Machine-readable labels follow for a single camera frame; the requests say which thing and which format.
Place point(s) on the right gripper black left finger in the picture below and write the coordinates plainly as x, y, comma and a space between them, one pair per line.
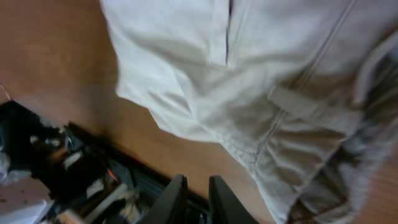
171, 206

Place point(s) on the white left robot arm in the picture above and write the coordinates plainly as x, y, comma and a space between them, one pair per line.
25, 202

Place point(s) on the beige shorts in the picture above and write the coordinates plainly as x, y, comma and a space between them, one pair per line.
302, 93

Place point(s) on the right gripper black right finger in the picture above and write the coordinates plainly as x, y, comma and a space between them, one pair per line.
225, 207

